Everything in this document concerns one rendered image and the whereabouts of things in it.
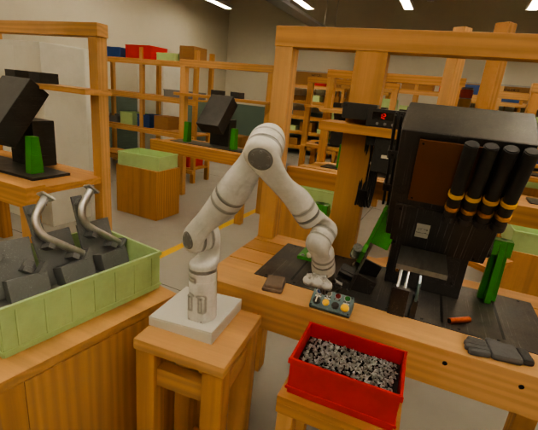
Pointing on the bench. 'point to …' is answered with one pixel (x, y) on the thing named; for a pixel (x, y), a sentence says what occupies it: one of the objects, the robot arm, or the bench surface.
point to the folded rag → (274, 284)
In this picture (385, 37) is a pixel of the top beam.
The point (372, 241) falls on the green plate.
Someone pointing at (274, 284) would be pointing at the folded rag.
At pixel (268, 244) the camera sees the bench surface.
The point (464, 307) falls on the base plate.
